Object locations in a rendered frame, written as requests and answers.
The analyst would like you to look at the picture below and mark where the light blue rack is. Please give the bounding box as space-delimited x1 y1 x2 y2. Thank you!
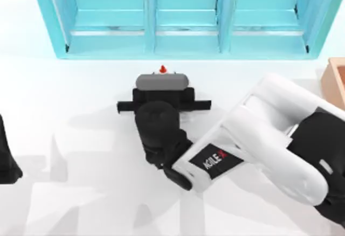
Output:
30 0 334 60

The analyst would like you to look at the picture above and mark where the red and white small object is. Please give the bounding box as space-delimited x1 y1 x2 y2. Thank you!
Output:
152 64 176 75

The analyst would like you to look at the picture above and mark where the pale grey rounded box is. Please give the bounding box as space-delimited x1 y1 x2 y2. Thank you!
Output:
135 73 190 92

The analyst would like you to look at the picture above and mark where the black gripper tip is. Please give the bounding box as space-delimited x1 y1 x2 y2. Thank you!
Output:
0 114 24 186

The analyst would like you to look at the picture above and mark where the salmon shallow box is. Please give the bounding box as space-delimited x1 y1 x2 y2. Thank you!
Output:
321 57 345 109

